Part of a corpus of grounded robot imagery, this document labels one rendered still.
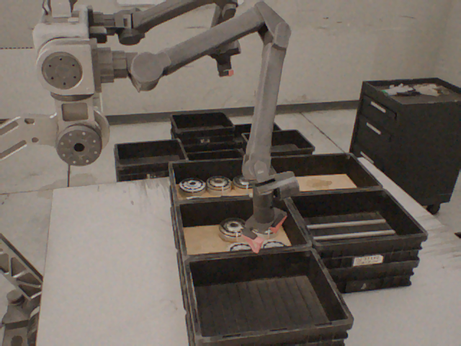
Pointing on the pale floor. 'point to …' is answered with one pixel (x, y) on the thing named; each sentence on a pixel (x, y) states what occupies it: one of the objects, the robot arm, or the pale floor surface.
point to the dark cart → (411, 138)
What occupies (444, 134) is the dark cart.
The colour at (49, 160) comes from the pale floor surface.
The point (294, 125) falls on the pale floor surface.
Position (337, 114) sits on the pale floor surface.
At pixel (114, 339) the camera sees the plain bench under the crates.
